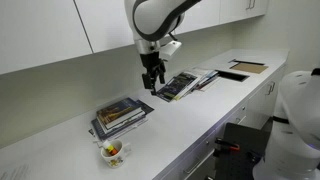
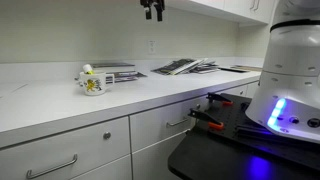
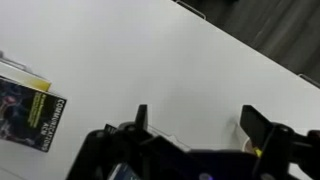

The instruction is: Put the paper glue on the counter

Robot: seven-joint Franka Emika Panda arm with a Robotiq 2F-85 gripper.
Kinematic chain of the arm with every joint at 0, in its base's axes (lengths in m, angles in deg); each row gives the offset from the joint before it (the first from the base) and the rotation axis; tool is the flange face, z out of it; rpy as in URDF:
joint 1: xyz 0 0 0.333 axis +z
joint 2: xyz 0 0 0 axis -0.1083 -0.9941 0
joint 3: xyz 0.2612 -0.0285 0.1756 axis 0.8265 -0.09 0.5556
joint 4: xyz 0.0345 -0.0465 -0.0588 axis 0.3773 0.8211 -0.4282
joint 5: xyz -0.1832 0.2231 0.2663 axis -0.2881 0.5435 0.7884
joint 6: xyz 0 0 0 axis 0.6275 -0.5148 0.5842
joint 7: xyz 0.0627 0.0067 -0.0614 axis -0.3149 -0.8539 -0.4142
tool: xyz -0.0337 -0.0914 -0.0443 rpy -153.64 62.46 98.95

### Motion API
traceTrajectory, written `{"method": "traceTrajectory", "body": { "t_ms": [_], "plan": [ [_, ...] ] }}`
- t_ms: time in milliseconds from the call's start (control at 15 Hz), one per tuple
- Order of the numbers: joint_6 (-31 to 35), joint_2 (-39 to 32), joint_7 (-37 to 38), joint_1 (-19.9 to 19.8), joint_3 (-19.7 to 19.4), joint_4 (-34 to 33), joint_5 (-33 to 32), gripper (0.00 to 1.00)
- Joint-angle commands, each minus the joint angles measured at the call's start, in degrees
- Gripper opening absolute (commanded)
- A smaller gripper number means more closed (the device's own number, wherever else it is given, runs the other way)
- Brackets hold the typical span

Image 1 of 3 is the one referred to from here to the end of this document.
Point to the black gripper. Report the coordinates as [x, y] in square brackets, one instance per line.
[155, 70]

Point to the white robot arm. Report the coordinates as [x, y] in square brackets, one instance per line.
[293, 148]

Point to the fanned pile of magazines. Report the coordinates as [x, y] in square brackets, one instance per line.
[184, 82]

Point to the stack of books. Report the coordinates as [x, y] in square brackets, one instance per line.
[118, 116]

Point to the white mug with lion print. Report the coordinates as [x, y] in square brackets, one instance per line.
[118, 159]

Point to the white lower drawer cabinets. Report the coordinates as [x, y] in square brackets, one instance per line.
[223, 123]

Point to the black orange clamp far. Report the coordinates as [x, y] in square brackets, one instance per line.
[232, 146]

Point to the white upper cabinets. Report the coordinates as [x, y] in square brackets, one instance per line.
[39, 32]

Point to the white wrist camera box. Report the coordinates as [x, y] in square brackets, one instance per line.
[167, 51]

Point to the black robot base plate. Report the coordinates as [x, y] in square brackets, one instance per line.
[238, 165]

